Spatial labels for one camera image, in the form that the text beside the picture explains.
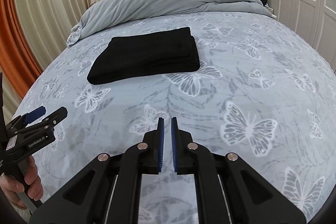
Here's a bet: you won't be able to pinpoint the black pants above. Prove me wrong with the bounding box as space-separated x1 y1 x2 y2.
87 27 201 85

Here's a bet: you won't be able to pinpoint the left hand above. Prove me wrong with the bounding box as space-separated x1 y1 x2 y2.
0 155 44 210

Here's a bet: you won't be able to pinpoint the orange curtain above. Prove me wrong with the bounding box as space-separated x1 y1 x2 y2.
0 0 43 98

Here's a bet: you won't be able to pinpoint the butterfly print bed sheet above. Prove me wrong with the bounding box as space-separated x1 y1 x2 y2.
16 12 335 223

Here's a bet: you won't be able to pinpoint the grey duvet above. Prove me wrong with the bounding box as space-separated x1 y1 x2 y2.
66 0 272 47

